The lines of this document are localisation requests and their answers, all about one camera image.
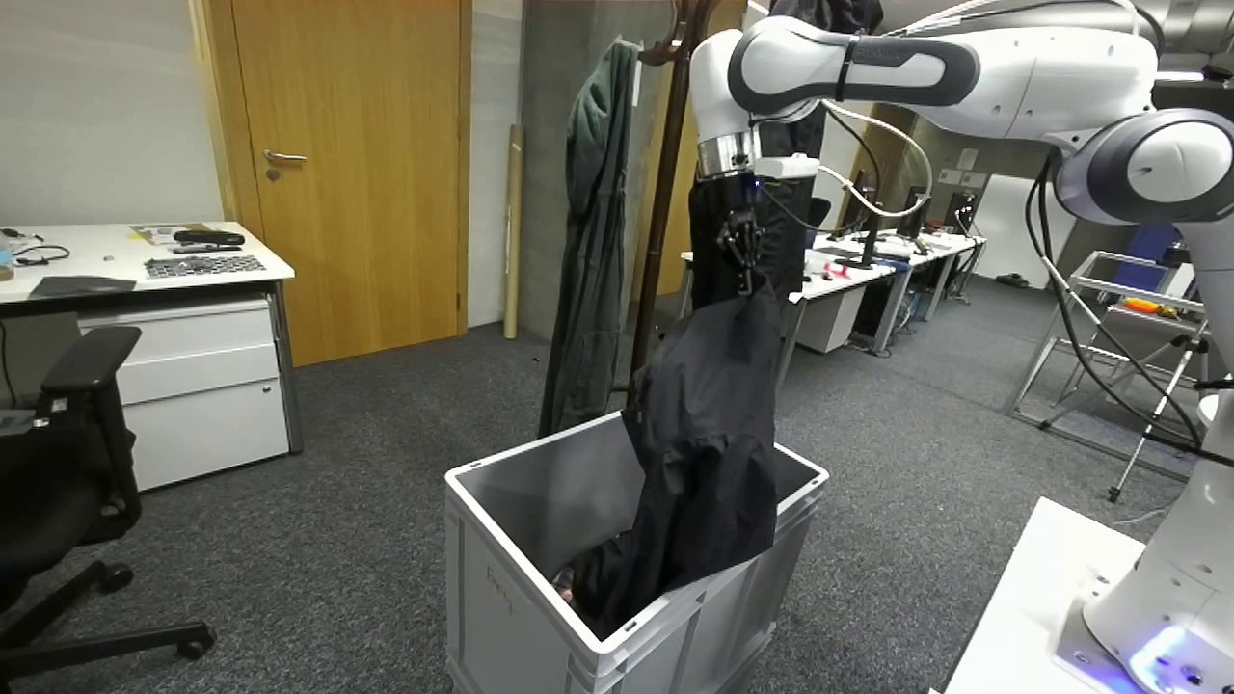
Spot white robot table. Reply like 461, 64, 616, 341
940, 497, 1234, 694

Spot black keyboard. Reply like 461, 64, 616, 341
143, 250, 268, 282

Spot black desk pad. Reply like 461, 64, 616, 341
28, 268, 138, 309

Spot silver door handle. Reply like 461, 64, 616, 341
258, 145, 313, 179

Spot white drawer cabinet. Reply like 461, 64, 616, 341
74, 290, 307, 497

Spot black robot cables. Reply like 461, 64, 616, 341
1019, 150, 1234, 465

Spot black office chair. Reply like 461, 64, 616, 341
0, 319, 219, 687

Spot white office desk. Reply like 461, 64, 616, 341
0, 219, 300, 313

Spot black jersey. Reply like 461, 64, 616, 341
564, 290, 807, 639

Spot black cable loop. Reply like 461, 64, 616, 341
0, 228, 74, 268

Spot long white desk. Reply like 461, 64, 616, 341
766, 228, 989, 429

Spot brown wooden coat rack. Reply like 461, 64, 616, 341
624, 0, 723, 415

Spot grey metal cart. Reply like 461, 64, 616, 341
1015, 245, 1217, 510

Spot whiteboard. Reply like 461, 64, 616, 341
966, 169, 1091, 291

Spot small black desk device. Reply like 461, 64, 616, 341
170, 222, 251, 253

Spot white under-desk cabinet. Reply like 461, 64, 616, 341
795, 286, 868, 358

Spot wooden door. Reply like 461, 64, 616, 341
205, 0, 474, 375

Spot grey plastic container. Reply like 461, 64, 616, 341
439, 407, 834, 694

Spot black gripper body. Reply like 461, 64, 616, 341
723, 178, 816, 263

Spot blue cabinet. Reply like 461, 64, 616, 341
1118, 208, 1192, 304

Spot green coat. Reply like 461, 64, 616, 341
537, 37, 645, 440

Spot black computer monitor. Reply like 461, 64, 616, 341
847, 187, 890, 264

